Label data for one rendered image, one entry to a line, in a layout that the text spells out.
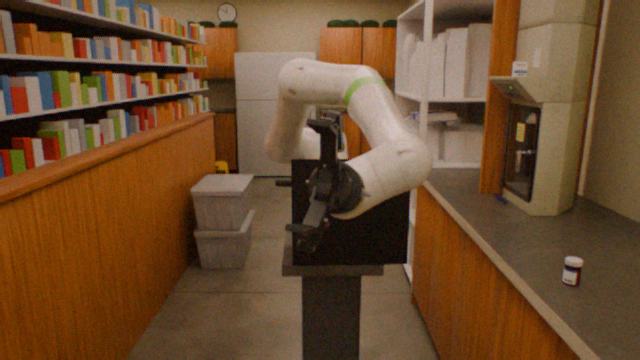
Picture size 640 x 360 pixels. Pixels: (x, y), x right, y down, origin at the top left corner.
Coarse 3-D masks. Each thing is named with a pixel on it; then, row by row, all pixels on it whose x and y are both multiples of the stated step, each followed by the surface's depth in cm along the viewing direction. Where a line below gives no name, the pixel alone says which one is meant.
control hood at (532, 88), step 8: (496, 80) 205; (504, 80) 195; (512, 80) 187; (520, 80) 181; (528, 80) 181; (536, 80) 181; (544, 80) 181; (520, 88) 186; (528, 88) 182; (536, 88) 182; (544, 88) 182; (528, 96) 186; (536, 96) 183
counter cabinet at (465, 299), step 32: (416, 224) 298; (448, 224) 223; (416, 256) 297; (448, 256) 223; (480, 256) 178; (416, 288) 297; (448, 288) 222; (480, 288) 178; (512, 288) 148; (448, 320) 222; (480, 320) 177; (512, 320) 148; (544, 320) 127; (448, 352) 222; (480, 352) 177; (512, 352) 148; (544, 352) 126
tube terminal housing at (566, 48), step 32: (544, 32) 182; (576, 32) 177; (544, 64) 182; (576, 64) 180; (544, 96) 183; (576, 96) 186; (544, 128) 186; (576, 128) 193; (544, 160) 189; (576, 160) 201; (544, 192) 192
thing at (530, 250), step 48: (432, 192) 243; (480, 240) 170; (528, 240) 166; (576, 240) 166; (624, 240) 166; (528, 288) 130; (576, 288) 129; (624, 288) 129; (576, 336) 105; (624, 336) 105
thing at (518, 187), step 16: (512, 112) 211; (528, 112) 194; (512, 128) 211; (528, 128) 194; (512, 144) 211; (528, 144) 194; (512, 160) 211; (528, 160) 194; (512, 176) 211; (528, 176) 194; (512, 192) 210; (528, 192) 194
